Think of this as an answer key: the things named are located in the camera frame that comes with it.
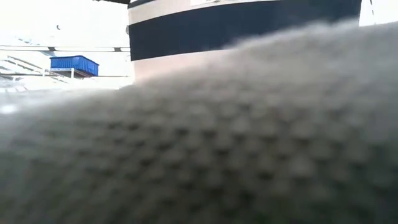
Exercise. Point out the grey checked towel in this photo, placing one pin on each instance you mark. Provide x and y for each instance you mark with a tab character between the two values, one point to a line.
217	140

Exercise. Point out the blue plastic bin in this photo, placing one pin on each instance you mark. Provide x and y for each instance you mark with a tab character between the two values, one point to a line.
74	65

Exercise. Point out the navy white striped basket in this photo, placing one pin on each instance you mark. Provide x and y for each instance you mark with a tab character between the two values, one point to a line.
202	31

